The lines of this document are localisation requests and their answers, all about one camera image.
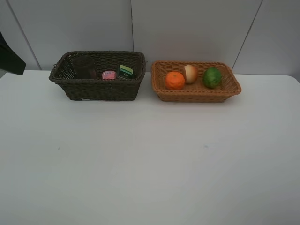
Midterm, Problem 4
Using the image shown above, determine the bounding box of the black green pump bottle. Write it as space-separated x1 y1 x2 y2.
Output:
117 65 135 80

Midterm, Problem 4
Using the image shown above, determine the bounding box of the orange tangerine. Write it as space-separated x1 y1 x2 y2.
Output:
165 71 185 90

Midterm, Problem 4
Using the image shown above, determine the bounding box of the round brown bread bun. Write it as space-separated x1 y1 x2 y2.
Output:
183 65 198 84

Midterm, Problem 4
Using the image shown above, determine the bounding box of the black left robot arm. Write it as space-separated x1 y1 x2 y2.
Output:
0 33 26 75

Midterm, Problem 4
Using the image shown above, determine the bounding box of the green lime fruit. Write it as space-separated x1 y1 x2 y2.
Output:
203 67 222 89

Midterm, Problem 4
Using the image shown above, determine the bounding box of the dark brown wicker basket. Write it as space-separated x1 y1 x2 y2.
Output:
49 51 146 101

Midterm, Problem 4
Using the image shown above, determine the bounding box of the pink lotion bottle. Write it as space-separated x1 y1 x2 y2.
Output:
102 71 117 80

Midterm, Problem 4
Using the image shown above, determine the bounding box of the translucent purple plastic cup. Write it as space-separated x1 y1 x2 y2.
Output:
72 55 98 79

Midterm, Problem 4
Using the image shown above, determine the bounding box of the orange wicker basket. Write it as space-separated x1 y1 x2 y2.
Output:
151 60 241 103

